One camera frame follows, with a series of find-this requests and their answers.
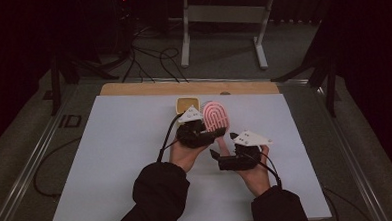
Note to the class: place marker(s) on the person's left hand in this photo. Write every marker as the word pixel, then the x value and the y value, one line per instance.
pixel 182 156

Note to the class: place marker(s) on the white metal stand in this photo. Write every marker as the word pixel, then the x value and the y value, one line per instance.
pixel 226 14

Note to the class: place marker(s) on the metal floor rail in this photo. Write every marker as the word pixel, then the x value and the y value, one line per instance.
pixel 26 171
pixel 349 157

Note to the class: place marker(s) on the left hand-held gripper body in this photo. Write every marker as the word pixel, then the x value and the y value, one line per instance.
pixel 191 135

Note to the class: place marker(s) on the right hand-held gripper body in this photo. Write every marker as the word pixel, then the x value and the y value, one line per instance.
pixel 239 160

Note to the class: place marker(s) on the beige square cup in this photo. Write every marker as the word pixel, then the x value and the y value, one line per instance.
pixel 185 104

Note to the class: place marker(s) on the pink hairbrush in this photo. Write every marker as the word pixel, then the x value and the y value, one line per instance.
pixel 214 118

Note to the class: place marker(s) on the person's right hand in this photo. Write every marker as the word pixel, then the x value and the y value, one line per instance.
pixel 257 181

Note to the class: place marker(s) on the black stand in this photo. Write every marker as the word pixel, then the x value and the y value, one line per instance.
pixel 54 83
pixel 331 84

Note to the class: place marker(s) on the pale lavender table mat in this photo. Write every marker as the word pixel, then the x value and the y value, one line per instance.
pixel 113 167

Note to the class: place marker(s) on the wooden table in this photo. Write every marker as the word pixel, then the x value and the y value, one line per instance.
pixel 156 88

